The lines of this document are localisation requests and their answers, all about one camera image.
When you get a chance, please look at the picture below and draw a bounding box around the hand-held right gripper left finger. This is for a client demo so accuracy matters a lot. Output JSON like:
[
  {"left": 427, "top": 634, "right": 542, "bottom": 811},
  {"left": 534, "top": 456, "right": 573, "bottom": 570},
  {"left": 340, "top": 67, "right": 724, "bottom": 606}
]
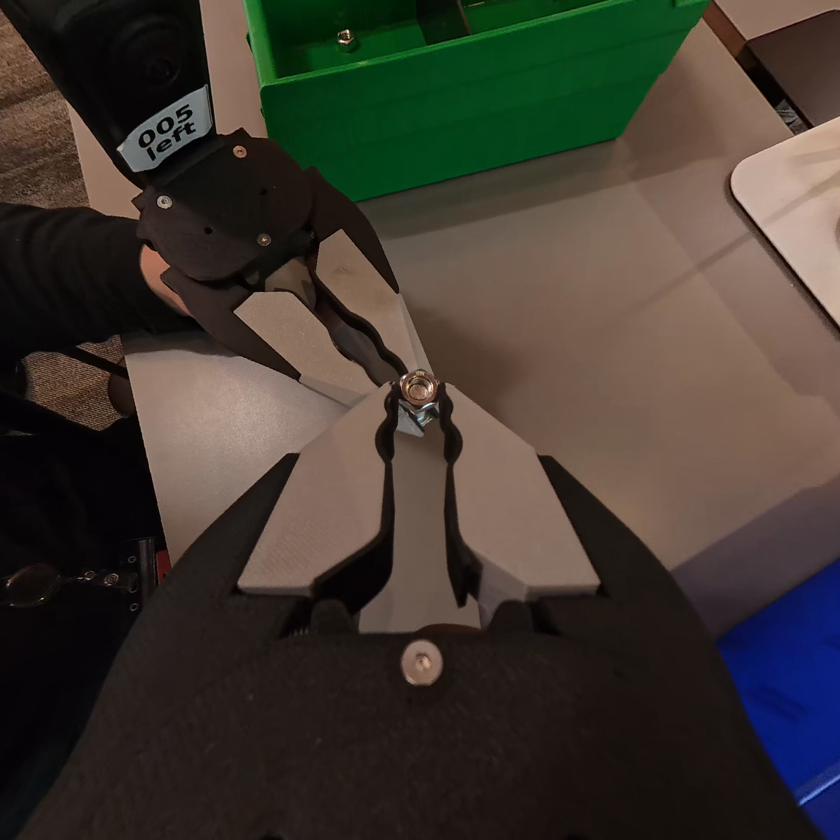
[{"left": 236, "top": 384, "right": 398, "bottom": 611}]

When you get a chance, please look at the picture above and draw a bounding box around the person's left forearm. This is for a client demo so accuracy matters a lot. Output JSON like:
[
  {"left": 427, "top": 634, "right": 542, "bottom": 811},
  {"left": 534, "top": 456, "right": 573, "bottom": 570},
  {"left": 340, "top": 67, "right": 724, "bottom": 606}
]
[{"left": 0, "top": 202, "right": 204, "bottom": 368}]

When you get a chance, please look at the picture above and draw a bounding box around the blue plastic bin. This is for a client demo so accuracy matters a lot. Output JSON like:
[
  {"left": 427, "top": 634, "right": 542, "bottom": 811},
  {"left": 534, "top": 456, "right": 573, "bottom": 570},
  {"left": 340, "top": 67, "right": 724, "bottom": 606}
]
[{"left": 715, "top": 558, "right": 840, "bottom": 840}]

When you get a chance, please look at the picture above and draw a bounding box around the steel hex bolt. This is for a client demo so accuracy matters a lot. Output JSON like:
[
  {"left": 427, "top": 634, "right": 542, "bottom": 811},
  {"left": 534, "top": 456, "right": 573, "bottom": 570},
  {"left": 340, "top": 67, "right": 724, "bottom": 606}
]
[{"left": 395, "top": 377, "right": 439, "bottom": 439}]

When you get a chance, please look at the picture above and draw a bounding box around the green plastic bin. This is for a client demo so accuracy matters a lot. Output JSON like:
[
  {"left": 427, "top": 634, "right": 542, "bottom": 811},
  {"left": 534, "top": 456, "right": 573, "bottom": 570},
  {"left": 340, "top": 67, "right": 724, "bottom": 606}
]
[{"left": 243, "top": 0, "right": 711, "bottom": 203}]

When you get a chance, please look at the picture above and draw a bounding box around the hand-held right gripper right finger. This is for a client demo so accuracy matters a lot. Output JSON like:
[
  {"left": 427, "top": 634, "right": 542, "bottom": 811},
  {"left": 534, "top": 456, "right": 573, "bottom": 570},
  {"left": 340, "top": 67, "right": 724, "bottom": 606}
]
[{"left": 443, "top": 384, "right": 601, "bottom": 611}]

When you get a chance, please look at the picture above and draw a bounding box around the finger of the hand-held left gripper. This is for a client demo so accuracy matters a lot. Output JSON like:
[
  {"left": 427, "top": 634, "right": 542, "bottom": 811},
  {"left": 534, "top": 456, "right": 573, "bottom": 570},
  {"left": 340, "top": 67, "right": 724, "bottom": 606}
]
[
  {"left": 233, "top": 289, "right": 395, "bottom": 408},
  {"left": 305, "top": 228, "right": 434, "bottom": 388}
]

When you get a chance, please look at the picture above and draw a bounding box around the person's left hand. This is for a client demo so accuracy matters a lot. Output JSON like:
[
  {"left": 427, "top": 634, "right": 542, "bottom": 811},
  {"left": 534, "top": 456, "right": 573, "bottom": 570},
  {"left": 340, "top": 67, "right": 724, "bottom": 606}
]
[{"left": 139, "top": 246, "right": 198, "bottom": 322}]

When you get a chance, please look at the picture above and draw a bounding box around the dark desk cable cover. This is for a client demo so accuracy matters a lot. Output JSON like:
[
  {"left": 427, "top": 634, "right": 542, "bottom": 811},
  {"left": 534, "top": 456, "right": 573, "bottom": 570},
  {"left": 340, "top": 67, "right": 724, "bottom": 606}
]
[{"left": 712, "top": 0, "right": 840, "bottom": 127}]

